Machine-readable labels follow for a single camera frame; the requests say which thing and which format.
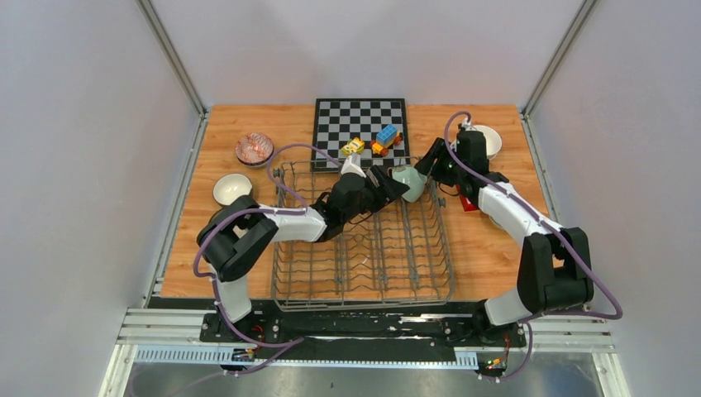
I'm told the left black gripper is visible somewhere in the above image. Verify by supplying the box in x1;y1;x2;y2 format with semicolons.
341;165;408;222

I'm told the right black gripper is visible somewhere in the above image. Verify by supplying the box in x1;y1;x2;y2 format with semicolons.
415;138;466;188

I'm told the mint green bowl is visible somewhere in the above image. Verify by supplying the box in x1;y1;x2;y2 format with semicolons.
391;165;427;203

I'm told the beige bowl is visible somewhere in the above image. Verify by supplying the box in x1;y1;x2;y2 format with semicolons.
474;125;503;160

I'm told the blue zigzag bowl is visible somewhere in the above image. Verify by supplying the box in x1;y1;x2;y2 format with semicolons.
235;132;274;162

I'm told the teal white dotted bowl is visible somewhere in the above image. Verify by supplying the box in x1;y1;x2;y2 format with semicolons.
212;173;253;207

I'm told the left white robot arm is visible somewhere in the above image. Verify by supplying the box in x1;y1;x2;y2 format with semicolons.
194;164;410;342

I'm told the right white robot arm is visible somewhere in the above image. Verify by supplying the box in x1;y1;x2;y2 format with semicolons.
416;130;594;346

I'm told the blue orange toy truck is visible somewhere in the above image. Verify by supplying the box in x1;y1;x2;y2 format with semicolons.
370;124;403;157

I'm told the yellow toy car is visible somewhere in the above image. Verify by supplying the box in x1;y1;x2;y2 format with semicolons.
341;137;365;156

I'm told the red toy block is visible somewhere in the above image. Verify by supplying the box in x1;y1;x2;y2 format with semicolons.
458;194;478;212

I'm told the black white checkerboard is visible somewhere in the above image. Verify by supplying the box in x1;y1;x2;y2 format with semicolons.
312;98;411;169

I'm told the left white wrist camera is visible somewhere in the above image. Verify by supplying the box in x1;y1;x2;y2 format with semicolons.
340;153;366;178

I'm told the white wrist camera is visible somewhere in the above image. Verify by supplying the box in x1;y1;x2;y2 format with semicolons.
340;153;366;178
459;122;478;134

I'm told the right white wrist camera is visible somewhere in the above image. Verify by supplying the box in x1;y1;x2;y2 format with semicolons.
459;122;478;134

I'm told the grey wire dish rack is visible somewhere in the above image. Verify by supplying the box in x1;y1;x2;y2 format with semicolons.
271;181;456;311

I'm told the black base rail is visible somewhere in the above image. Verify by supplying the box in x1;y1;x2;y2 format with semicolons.
198;299;526;364

